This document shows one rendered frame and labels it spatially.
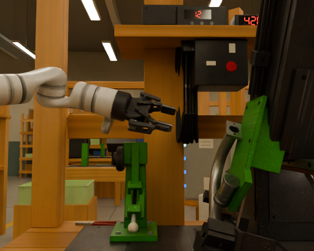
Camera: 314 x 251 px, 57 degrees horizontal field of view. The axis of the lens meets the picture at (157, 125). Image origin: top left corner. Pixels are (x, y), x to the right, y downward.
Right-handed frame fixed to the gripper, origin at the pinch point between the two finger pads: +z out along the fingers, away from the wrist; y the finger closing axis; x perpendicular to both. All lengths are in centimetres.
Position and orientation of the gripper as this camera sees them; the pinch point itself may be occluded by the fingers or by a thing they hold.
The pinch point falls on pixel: (168, 118)
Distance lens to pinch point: 74.3
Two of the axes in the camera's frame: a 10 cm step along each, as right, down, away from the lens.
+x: -1.8, 7.2, 6.7
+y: 1.8, -6.4, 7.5
